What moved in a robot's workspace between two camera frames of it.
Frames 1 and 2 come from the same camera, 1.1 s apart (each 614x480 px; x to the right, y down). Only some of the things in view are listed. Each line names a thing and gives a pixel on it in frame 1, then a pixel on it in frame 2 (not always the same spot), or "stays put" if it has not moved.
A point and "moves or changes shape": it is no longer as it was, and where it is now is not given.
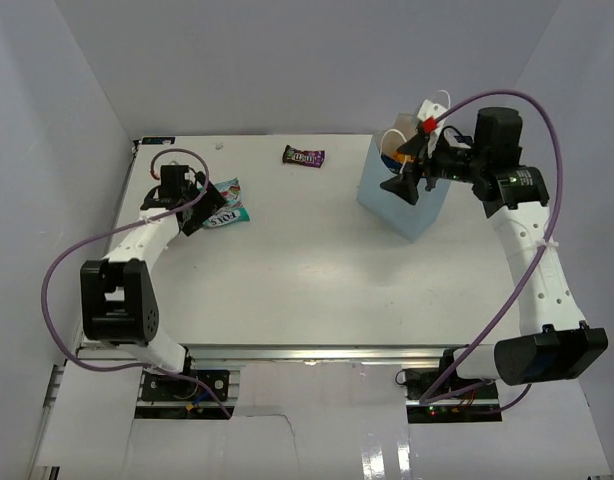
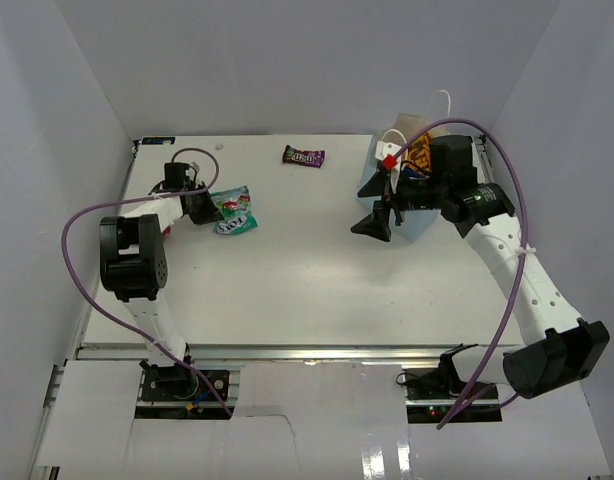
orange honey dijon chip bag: [402, 157] moves or changes shape
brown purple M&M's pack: [306, 157] stays put
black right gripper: [406, 184] -> [378, 188]
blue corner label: [157, 140] stays put
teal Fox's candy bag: [233, 211] moves or changes shape
